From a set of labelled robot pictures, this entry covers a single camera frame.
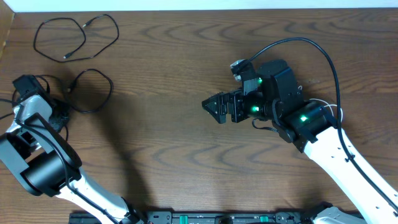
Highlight thin black cable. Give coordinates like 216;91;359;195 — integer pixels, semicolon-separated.
32;14;121;63

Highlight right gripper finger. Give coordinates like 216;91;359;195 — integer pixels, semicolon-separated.
209;92;229;103
201;99;228;124

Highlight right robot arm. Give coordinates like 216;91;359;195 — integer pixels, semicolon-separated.
201;60;397;223

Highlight white usb cable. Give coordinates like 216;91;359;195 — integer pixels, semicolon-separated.
297;85;345;124

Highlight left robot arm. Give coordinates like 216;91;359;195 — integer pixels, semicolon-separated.
1;93;147;223

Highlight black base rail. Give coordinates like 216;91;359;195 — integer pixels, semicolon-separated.
68;210;369;224

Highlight black usb cable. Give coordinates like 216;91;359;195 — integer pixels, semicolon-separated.
34;68;114;114

